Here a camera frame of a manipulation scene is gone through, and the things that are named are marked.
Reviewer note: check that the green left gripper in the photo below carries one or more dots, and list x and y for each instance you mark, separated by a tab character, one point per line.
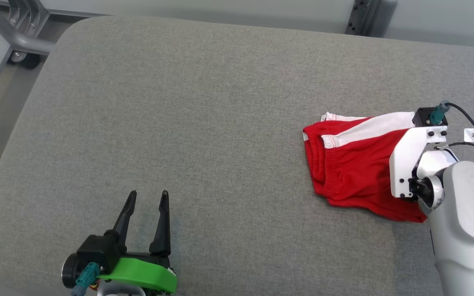
142	273

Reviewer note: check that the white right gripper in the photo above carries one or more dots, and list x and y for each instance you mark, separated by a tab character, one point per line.
405	164

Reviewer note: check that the red basketball shorts white stripe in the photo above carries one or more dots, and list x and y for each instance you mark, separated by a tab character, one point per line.
356	172

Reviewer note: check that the grey metal cart with caster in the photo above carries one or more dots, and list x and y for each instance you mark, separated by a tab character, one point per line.
27	43

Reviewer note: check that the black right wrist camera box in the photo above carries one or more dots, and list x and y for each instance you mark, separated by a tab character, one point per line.
422	117

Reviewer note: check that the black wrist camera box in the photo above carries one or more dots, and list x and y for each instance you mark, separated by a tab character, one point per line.
97	250
422	117

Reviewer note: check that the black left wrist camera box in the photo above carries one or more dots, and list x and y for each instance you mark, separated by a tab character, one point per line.
97	250

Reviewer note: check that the grey metal partition post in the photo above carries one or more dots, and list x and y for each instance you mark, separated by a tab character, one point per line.
368	16

